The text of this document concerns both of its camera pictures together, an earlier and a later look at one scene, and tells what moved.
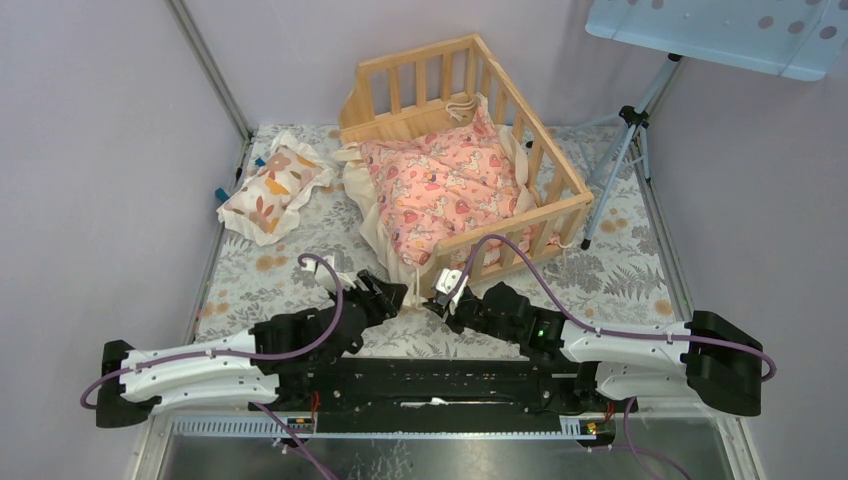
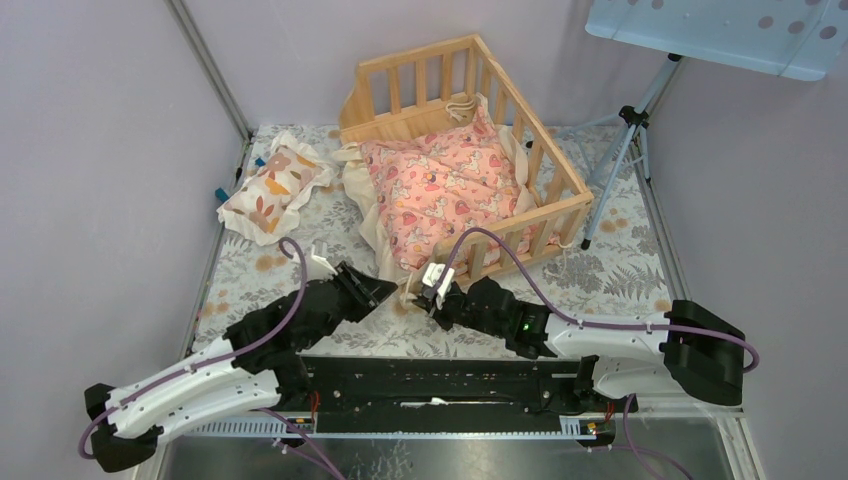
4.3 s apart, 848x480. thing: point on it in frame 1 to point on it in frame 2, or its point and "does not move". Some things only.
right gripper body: [469, 312] does not move
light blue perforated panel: [799, 40] does not move
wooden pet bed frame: [428, 80] does not move
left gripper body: [378, 307] to [355, 304]
